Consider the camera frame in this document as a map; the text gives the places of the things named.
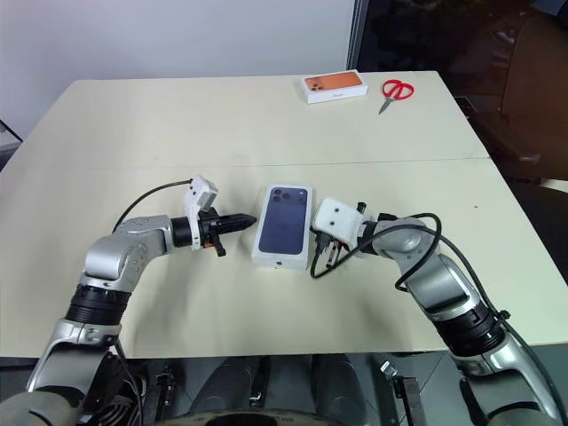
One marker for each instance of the white phone box lid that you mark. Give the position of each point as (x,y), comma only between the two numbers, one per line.
(281,231)

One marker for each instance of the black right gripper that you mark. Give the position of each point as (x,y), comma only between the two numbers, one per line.
(330,250)

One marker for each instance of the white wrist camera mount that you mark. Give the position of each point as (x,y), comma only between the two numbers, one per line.
(199,191)
(337,219)

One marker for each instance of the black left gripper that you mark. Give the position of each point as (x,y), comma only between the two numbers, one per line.
(208,226)

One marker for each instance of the black metal bar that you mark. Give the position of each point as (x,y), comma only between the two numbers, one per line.
(409,401)

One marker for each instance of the silver metal clip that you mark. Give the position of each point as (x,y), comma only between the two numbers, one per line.
(390,369)

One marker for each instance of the grey window frame post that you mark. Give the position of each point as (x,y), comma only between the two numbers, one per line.
(357,35)

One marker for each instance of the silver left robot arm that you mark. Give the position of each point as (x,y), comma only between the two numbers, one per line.
(115,257)

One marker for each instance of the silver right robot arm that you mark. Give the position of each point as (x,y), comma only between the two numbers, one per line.
(444,279)

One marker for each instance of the white box with orange phone print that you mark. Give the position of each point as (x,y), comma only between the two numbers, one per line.
(333,83)

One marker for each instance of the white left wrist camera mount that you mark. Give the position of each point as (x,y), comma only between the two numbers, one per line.
(199,191)

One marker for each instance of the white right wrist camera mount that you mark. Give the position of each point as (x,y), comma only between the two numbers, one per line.
(337,219)

